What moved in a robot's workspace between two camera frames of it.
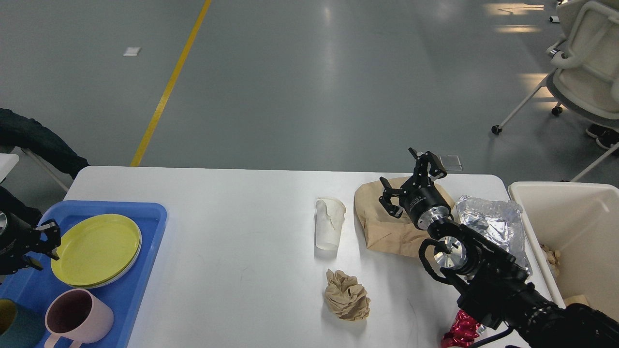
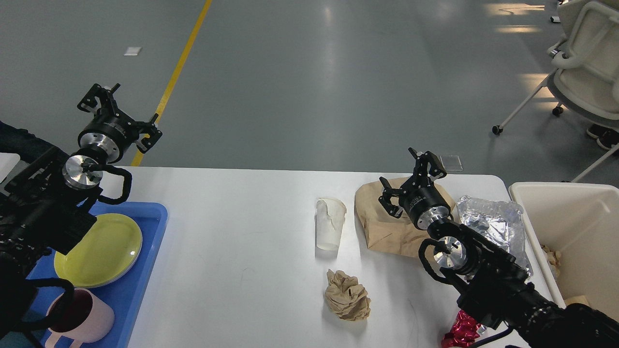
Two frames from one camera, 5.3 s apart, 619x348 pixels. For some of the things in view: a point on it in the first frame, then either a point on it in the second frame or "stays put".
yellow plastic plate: x=95 y=249 stays put
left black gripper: x=17 y=237 -> x=110 y=130
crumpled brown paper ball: x=347 y=298 stays put
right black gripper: x=424 y=204 stays put
